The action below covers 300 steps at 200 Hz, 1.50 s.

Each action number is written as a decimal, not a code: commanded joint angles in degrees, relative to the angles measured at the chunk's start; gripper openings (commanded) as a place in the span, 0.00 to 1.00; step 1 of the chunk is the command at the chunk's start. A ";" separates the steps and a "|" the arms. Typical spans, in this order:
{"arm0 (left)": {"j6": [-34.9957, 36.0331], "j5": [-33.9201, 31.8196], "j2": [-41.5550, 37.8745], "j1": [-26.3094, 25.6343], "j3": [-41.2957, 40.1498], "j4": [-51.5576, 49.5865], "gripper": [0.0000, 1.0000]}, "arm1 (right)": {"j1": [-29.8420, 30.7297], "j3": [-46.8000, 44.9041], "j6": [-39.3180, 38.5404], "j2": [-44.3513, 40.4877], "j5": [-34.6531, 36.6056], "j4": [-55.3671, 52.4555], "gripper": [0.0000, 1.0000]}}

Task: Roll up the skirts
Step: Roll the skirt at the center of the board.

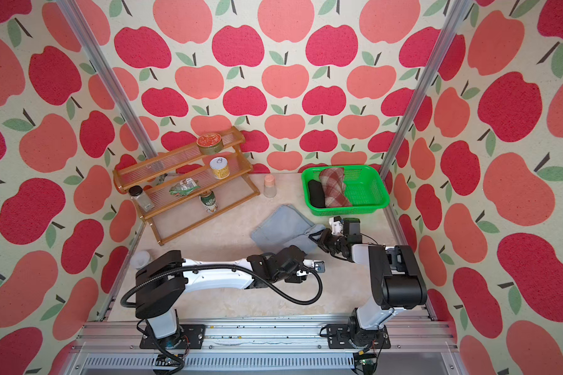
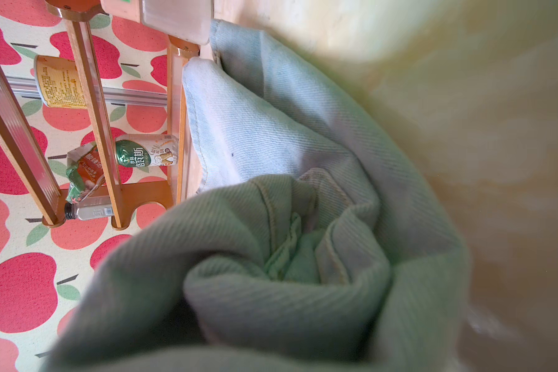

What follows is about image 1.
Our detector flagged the wooden two-tier shelf rack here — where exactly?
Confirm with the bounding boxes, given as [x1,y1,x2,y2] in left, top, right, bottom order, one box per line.
[113,127,261,246]

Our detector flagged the green plastic basket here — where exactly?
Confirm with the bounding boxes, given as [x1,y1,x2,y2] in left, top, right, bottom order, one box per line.
[301,165,390,217]

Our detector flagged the light denim skirt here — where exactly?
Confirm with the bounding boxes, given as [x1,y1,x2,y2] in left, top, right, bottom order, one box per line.
[250,205,325,254]

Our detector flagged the red plaid skirt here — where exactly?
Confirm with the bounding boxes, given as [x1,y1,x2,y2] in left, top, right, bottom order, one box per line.
[319,167,352,209]

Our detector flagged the left aluminium corner post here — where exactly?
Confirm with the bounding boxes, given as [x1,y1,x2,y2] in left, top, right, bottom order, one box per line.
[56,1,157,159]

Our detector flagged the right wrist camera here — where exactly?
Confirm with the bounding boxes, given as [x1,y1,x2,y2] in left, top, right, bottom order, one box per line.
[328,216,343,235]

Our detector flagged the white small cup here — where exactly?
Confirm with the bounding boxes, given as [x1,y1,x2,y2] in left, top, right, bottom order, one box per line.
[129,251,152,270]

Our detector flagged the black skirt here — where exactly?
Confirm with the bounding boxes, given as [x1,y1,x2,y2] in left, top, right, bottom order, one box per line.
[307,180,326,209]

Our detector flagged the right aluminium corner post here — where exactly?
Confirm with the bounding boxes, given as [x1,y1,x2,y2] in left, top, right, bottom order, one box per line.
[377,0,470,181]

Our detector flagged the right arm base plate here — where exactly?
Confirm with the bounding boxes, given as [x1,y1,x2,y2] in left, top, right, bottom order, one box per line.
[319,324,391,351]

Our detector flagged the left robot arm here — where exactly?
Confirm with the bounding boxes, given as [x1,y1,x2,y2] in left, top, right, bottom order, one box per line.
[120,245,325,340]

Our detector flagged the aluminium corner post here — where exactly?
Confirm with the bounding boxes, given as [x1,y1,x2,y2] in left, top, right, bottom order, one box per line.
[56,1,157,159]
[377,0,470,181]

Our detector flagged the black-cap spice jar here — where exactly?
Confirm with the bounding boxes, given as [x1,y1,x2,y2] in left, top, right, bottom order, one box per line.
[128,185,155,213]

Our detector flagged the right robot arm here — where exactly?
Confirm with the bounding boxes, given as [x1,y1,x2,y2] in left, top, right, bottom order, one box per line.
[309,217,427,351]

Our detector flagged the green snack packet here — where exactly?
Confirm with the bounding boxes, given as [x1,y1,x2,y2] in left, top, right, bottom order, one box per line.
[169,177,200,197]

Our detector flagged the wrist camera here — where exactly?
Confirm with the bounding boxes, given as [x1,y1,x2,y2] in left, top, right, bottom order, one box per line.
[328,216,343,235]
[312,261,325,273]

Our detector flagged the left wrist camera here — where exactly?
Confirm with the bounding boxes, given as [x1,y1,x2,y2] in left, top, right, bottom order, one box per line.
[312,261,325,273]

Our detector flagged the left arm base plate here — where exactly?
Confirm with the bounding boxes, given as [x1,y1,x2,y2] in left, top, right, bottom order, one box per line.
[139,324,206,350]

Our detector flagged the red-lid tin can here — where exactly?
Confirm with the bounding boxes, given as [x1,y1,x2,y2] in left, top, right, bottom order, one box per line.
[196,133,224,156]

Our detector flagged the pink-cap clear bottle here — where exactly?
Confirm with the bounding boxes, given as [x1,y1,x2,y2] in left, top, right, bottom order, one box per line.
[264,174,277,198]

